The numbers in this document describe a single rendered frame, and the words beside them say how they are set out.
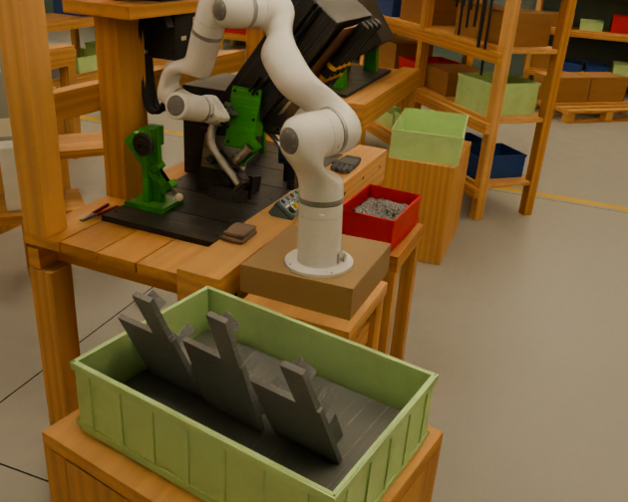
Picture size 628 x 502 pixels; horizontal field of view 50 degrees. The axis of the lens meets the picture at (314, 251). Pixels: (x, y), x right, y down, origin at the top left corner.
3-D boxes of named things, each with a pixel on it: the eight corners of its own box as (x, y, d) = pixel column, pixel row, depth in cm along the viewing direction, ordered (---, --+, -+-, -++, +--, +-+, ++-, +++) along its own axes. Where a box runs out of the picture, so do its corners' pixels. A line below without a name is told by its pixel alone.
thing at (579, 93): (601, 106, 886) (609, 72, 867) (647, 121, 818) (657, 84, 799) (525, 107, 847) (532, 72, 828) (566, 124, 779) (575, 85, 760)
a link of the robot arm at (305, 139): (353, 200, 178) (358, 111, 168) (302, 216, 166) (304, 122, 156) (320, 188, 185) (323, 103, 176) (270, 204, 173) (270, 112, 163)
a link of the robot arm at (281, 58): (307, 168, 171) (350, 157, 181) (333, 144, 162) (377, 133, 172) (220, 8, 178) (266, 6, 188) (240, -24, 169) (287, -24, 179)
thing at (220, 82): (261, 160, 280) (263, 78, 265) (224, 180, 254) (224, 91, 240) (222, 153, 286) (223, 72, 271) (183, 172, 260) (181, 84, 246)
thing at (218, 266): (384, 179, 314) (387, 148, 308) (219, 327, 187) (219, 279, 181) (356, 174, 319) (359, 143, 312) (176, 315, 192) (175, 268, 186)
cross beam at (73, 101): (244, 70, 310) (245, 50, 307) (36, 128, 201) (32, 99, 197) (235, 68, 312) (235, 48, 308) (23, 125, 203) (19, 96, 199)
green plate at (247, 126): (262, 150, 241) (271, 92, 237) (252, 150, 233) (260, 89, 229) (234, 145, 244) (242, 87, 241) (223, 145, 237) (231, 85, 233)
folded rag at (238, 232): (242, 245, 202) (242, 236, 201) (219, 239, 205) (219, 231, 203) (257, 233, 211) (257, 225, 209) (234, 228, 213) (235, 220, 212)
